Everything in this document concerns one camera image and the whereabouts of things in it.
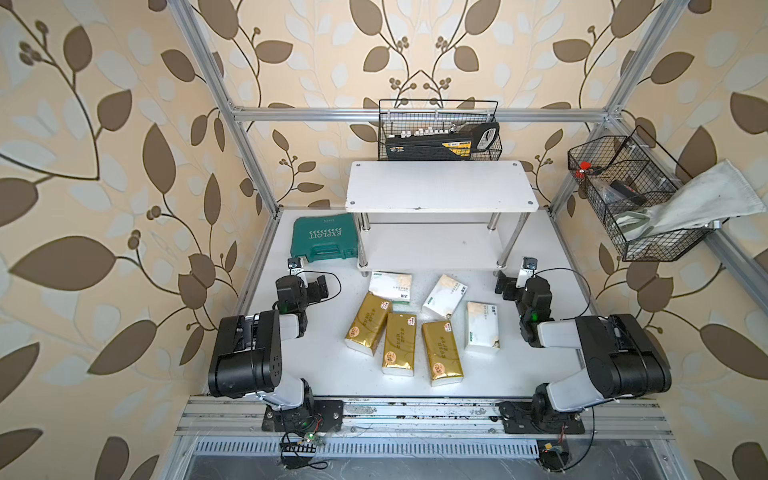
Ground aluminium cage frame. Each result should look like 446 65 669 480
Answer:
190 1 767 479

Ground white cloth rag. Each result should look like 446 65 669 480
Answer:
615 160 767 240

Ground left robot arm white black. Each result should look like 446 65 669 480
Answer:
207 274 329 423

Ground white two-tier shelf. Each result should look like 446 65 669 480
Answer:
345 161 539 272

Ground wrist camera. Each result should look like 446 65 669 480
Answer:
516 257 538 288
287 257 303 276

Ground gold tissue pack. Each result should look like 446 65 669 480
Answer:
422 321 464 387
382 313 417 377
344 292 392 356

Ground black wire basket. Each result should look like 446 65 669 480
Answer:
567 126 722 262
378 98 503 161

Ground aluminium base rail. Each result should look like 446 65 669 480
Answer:
175 397 674 459

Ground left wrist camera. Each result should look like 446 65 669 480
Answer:
287 257 303 276

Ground back black wire basket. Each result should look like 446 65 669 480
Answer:
378 98 503 161

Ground white tissue pack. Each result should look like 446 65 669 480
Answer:
422 275 468 320
369 271 412 303
465 301 500 354

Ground right black wire basket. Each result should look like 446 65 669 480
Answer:
567 126 722 262

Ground black yellow tool box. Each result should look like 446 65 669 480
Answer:
380 122 503 161

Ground green plastic tool case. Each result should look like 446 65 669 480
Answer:
290 213 358 263

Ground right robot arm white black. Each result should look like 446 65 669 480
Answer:
495 273 672 431

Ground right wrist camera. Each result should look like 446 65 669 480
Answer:
516 257 538 288

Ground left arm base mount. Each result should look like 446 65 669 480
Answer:
261 399 344 434

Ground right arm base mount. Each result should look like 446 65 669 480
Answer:
497 401 586 435

